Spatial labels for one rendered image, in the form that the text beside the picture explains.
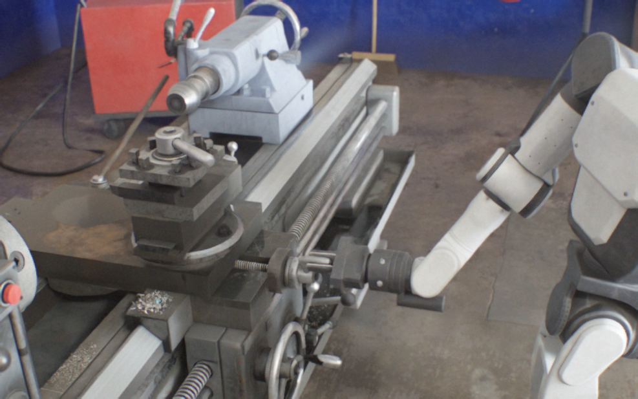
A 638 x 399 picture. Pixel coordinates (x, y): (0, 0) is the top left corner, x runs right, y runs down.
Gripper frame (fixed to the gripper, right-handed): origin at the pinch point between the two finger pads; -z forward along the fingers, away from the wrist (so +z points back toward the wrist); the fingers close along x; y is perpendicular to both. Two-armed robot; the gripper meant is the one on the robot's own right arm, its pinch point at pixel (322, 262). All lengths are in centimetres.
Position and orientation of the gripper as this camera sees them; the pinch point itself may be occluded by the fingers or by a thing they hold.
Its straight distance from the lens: 174.9
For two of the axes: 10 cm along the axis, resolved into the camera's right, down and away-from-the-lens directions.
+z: 9.5, 1.1, -2.9
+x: 2.4, -8.5, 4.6
